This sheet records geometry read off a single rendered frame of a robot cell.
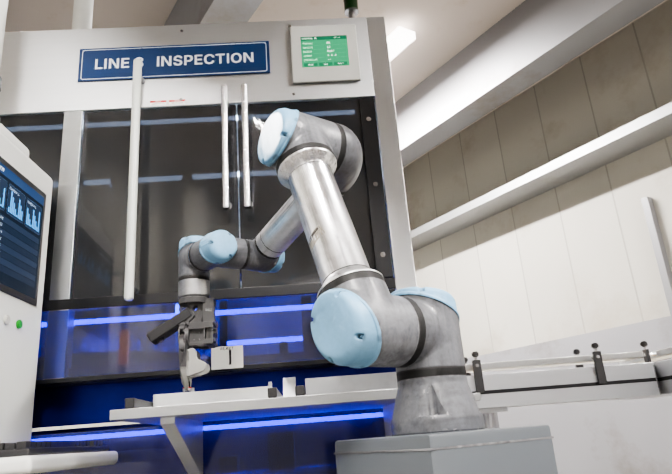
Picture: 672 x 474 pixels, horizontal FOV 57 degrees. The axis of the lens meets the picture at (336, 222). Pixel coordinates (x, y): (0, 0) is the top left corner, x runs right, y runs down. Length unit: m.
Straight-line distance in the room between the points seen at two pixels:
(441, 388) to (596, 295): 3.26
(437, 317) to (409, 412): 0.16
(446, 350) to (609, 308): 3.18
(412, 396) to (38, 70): 1.61
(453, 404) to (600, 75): 3.66
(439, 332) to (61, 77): 1.52
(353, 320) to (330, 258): 0.14
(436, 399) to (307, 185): 0.42
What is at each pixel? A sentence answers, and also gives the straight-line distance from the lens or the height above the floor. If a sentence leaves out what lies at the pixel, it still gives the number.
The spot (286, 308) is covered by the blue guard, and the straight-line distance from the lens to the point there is 1.73.
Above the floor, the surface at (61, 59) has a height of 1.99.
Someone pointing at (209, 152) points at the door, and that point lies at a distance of 1.92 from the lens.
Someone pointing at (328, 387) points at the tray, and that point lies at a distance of 1.32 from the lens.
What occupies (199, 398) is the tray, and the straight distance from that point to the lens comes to 1.45.
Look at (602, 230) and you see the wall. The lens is 4.23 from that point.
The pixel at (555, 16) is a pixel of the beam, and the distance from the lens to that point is 3.76.
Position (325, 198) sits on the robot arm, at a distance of 1.08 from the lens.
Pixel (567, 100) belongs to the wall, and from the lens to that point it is 4.59.
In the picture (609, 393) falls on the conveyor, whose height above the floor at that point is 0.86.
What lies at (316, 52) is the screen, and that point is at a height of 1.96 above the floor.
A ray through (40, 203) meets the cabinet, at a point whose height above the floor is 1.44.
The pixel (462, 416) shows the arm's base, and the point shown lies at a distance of 1.01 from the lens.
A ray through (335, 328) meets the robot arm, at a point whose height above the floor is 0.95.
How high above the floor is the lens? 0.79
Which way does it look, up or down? 19 degrees up
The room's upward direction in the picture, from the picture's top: 5 degrees counter-clockwise
